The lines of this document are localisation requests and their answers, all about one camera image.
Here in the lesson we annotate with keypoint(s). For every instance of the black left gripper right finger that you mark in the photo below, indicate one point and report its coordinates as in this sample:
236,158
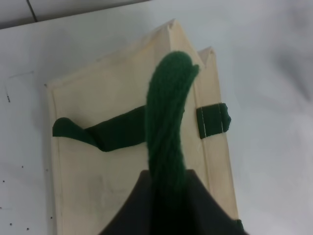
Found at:
203,215

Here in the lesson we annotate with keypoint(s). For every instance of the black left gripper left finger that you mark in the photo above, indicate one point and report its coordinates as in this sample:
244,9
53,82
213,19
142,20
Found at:
134,218

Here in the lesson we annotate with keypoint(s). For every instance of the cream linen bag green handles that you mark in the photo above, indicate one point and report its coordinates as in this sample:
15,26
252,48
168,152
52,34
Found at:
154,105

